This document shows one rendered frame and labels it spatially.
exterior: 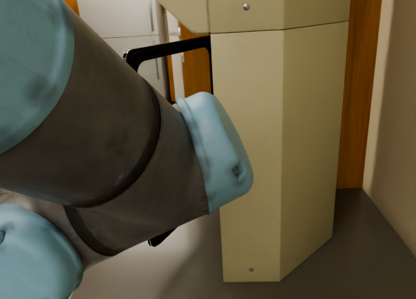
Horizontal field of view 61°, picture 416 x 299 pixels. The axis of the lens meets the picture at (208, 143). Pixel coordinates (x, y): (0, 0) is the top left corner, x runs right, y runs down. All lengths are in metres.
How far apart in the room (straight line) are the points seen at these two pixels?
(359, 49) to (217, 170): 0.82
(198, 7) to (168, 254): 0.53
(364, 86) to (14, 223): 0.90
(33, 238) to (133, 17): 5.41
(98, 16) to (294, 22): 5.24
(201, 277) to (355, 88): 0.61
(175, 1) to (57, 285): 0.43
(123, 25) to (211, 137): 5.46
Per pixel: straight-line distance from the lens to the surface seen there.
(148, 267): 0.81
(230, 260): 0.72
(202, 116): 0.20
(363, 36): 0.99
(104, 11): 5.71
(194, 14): 0.56
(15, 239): 0.23
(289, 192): 0.66
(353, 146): 1.06
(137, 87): 0.16
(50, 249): 0.23
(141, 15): 5.57
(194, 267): 0.79
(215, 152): 0.20
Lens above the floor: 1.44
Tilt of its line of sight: 21 degrees down
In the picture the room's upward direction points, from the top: 4 degrees counter-clockwise
